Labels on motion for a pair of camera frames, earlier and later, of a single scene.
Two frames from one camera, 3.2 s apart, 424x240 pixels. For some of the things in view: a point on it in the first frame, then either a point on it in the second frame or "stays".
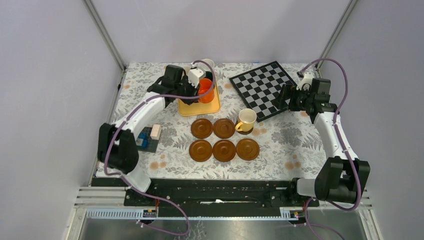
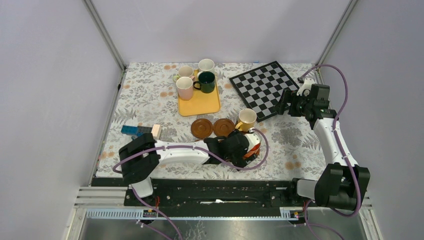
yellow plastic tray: x=185 y=109 stays
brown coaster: x=224 y=128 stays
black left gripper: x=194 y=91 → x=239 y=161
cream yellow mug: x=247 y=117 stays
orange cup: x=205 y=85 → x=256 y=150
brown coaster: x=201 y=128 stays
